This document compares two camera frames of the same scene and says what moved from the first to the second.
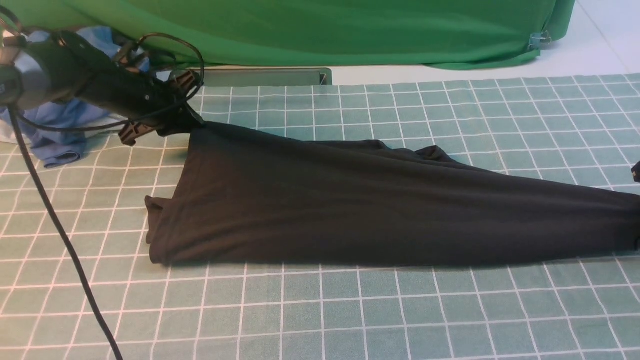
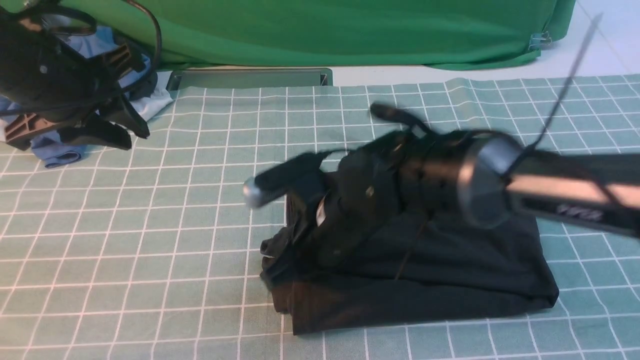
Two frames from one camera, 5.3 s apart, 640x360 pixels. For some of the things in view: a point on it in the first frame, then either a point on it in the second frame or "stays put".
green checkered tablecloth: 584,128 stays put
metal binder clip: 538,39 stays put
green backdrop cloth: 435,34 stays put
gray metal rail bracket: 297,77 stays put
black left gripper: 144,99 -> 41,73
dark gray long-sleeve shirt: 236,198 -> 386,238
